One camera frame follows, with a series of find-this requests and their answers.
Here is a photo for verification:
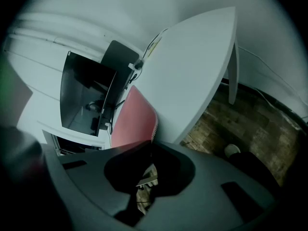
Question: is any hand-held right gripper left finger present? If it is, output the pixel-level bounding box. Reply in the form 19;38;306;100
43;140;154;218

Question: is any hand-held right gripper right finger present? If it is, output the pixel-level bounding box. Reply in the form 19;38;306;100
134;141;277;231

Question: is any red desk mat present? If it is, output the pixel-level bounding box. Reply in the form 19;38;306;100
111;85;159;149

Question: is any person's white shoe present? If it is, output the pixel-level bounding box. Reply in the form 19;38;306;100
224;143;241;157

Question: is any person's black clothing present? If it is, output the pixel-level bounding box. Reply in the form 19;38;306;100
228;152;283;190

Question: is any black computer monitor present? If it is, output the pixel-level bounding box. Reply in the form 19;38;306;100
59;51;126;137

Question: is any white desk leg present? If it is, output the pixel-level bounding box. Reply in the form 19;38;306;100
227;36;240;105

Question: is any black flat panel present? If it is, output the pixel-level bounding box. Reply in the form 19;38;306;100
100;40;141;91

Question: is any yellow sticker strip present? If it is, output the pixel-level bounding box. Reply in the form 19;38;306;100
148;36;162;57

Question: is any black adapter cable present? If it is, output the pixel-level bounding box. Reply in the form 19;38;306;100
143;27;169;57

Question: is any white wall cable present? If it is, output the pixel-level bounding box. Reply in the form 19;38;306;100
238;46;308;105

